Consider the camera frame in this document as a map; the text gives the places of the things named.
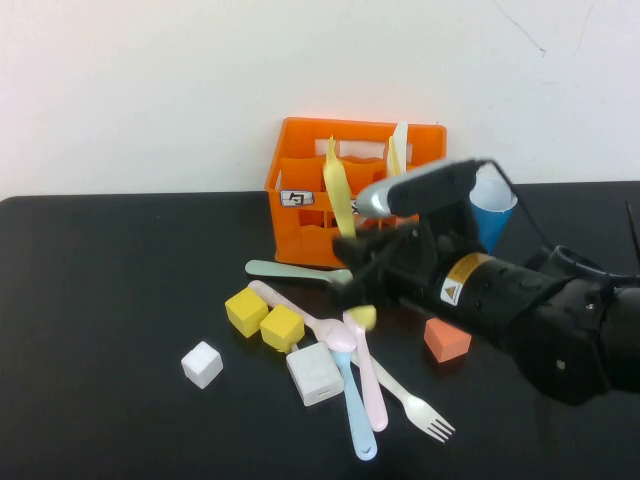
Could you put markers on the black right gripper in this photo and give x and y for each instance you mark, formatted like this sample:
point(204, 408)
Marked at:
point(415, 270)

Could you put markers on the orange foam cube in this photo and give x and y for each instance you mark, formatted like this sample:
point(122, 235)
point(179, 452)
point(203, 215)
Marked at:
point(447, 342)

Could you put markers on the pale yellow cutlery piece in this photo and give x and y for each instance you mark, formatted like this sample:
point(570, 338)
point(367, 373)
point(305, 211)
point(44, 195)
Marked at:
point(393, 157)

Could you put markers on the white power adapter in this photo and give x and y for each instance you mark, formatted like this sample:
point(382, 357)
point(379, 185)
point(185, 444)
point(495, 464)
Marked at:
point(315, 375)

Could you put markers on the cream plastic cutlery piece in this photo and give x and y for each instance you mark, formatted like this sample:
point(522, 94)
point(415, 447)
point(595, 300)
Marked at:
point(401, 137)

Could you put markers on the white foam cube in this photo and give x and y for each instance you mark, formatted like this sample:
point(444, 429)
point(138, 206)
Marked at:
point(201, 365)

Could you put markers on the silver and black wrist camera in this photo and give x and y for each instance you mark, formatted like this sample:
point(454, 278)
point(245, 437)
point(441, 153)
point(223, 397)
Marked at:
point(415, 192)

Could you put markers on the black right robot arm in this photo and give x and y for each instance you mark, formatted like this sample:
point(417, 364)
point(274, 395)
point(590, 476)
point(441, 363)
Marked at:
point(550, 320)

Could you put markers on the pink plastic spoon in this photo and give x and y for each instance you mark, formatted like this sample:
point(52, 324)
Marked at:
point(340, 336)

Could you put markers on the blue paper cone cup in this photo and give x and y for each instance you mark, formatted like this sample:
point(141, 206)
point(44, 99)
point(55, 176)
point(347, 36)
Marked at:
point(495, 220)

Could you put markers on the pink plastic fork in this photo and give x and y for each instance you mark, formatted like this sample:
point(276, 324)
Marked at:
point(372, 390)

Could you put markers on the cream plastic fork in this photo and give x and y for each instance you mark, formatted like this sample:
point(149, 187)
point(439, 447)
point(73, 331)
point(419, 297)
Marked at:
point(420, 410)

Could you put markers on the green plastic spoon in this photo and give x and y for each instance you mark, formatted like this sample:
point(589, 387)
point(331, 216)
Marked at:
point(290, 271)

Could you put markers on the orange plastic cutlery crate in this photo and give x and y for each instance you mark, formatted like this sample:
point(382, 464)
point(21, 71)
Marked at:
point(300, 235)

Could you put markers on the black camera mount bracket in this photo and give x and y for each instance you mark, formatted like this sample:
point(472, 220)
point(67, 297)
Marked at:
point(447, 225)

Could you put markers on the yellow foam cube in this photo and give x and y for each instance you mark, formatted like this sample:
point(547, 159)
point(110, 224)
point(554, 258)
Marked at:
point(281, 327)
point(246, 310)

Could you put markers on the yellow plastic spoon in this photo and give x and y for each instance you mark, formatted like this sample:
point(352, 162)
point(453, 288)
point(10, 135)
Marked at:
point(340, 200)

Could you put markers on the blue plastic fork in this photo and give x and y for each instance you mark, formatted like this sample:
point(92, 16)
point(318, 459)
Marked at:
point(357, 415)

